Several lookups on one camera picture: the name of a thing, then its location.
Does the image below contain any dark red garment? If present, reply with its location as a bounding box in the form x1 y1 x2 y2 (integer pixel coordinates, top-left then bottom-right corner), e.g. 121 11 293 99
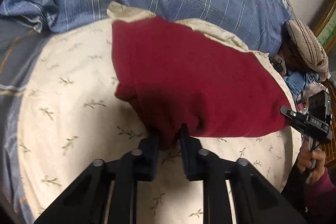
112 16 290 148

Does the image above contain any grey-blue striped bedsheet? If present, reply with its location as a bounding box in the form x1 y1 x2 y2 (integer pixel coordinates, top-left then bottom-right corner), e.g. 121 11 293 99
1 17 50 223

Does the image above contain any person's right hand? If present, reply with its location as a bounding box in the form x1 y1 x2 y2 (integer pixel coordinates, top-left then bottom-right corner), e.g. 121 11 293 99
297 141 326 185

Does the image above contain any cream leaf-print pillow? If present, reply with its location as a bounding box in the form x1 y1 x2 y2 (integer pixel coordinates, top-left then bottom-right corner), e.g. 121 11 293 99
17 2 301 223

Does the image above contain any pile of clutter beside bed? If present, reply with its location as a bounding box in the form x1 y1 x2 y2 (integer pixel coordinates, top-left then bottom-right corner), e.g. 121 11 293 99
269 55 327 110

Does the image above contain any maroon sleeve forearm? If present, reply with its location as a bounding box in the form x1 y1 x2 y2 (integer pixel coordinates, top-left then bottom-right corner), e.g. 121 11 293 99
280 167 336 219

